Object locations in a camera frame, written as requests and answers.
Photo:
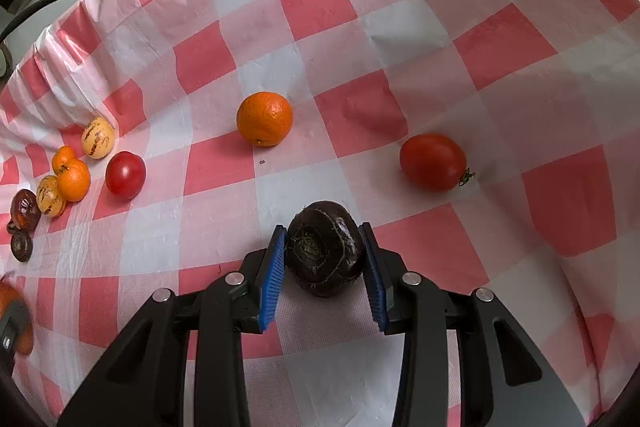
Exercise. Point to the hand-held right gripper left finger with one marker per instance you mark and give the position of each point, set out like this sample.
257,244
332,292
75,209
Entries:
272,277

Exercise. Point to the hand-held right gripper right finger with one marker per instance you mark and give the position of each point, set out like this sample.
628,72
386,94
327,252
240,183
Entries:
375,277

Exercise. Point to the dark purple round fruit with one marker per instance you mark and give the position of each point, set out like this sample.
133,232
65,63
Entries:
322,249

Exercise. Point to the dark brown round fruit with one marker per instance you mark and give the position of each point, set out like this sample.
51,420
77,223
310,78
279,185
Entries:
21,246
25,208

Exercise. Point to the large red tomato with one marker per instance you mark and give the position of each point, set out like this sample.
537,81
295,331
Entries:
432,162

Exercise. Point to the small tangerine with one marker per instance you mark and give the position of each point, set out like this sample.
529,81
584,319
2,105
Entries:
62,158
75,181

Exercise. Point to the large orange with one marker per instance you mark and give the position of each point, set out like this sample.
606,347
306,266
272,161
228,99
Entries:
264,118

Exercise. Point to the small red tomato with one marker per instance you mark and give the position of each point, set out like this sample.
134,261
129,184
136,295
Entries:
125,174

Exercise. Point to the yellow speckled round fruit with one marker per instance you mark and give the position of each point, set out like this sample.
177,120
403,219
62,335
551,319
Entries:
97,136
49,197

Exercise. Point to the pink checked tablecloth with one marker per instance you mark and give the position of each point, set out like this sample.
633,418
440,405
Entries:
350,57

